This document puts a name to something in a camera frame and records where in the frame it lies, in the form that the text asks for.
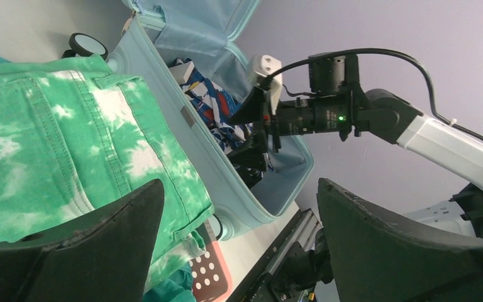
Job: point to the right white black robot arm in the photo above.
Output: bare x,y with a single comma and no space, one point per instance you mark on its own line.
322,94

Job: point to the black garment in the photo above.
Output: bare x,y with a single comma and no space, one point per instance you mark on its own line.
249,176

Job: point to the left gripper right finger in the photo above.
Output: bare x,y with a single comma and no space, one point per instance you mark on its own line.
379,255

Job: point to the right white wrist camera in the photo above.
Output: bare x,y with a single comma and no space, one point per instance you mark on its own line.
260,73

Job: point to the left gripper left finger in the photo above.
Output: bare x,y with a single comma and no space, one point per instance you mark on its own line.
103,255

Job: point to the teal shirt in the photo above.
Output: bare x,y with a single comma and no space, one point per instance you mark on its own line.
177,287

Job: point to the green white patterned garment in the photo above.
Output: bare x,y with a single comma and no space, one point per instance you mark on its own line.
75,136

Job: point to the light blue ribbed suitcase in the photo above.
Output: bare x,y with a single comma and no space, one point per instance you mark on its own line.
161,32

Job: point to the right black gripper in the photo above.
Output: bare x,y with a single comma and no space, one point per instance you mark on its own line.
320,114

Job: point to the blue white striped garment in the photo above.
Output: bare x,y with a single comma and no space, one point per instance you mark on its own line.
215,106

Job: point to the black mounting rail base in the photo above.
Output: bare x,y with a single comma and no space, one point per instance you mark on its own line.
289,270

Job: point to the pink perforated plastic basket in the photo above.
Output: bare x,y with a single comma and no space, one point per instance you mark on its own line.
211,277

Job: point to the white flat box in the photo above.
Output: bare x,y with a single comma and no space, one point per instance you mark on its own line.
181,71

